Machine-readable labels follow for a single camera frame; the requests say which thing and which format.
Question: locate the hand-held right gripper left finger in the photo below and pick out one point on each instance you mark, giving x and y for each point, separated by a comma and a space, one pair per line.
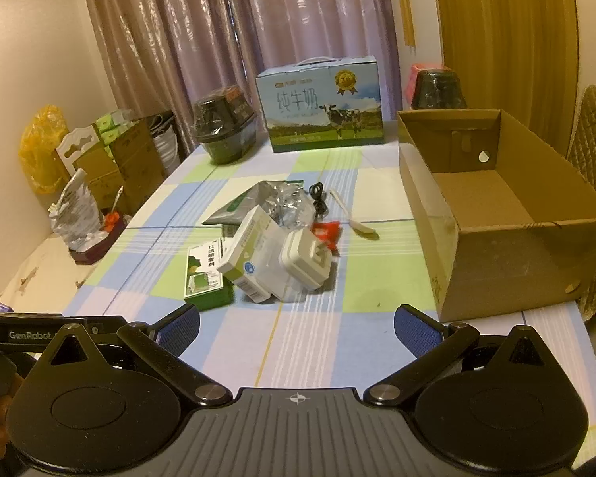
181, 330

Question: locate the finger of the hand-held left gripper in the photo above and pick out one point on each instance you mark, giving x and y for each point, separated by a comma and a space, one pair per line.
104, 325

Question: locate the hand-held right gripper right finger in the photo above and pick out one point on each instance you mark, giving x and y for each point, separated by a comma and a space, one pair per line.
417, 330

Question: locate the dark green medicine box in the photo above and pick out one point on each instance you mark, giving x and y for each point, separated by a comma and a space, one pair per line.
206, 283

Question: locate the white green medicine box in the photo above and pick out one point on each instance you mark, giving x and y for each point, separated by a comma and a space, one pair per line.
251, 253

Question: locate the cream plastic spoon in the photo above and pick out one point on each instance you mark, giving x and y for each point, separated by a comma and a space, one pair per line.
357, 226

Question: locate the brown cardboard box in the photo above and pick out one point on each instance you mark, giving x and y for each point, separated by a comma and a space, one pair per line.
496, 238

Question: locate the white power adapter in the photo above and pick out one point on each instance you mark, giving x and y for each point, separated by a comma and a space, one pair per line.
305, 261

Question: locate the red packet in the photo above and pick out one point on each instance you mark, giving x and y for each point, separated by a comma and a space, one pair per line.
326, 233

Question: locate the silver foil bag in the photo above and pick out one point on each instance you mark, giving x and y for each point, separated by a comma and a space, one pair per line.
243, 206

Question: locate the clear plastic bag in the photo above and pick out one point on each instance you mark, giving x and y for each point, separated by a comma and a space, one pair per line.
293, 203

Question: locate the checkered cloth desktop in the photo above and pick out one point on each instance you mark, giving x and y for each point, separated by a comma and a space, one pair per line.
328, 338

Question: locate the cream side bench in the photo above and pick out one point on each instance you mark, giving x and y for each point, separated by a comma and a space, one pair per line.
44, 273

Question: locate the dark red tray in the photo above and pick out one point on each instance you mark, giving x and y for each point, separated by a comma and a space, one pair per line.
97, 253

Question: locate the small red object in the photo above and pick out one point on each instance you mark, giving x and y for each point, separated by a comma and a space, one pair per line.
112, 219

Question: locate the silver printed bag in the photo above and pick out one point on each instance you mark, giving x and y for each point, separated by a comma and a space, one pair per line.
77, 208

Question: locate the brown cardboard carton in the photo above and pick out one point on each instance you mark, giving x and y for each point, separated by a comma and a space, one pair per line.
134, 159

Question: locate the yellow plastic bag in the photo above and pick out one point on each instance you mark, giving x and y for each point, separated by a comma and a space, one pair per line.
39, 149

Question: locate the green tissue pack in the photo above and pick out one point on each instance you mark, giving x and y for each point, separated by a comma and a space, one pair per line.
110, 124

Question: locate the dark wrapped pot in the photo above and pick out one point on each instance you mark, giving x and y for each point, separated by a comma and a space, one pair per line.
223, 129

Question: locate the blue milk carton box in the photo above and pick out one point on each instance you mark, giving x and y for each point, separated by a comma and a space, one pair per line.
323, 109

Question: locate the dark pot with red lid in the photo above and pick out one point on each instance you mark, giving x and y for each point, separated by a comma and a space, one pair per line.
439, 89

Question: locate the quilted beige chair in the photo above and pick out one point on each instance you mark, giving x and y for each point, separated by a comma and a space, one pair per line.
593, 134

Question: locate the mauve curtain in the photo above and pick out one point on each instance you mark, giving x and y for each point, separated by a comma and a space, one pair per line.
238, 35

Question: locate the wooden door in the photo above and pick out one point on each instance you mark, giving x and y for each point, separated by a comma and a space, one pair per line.
501, 35

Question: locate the wooden wall hanger strip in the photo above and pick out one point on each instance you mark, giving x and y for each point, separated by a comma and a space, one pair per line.
407, 20

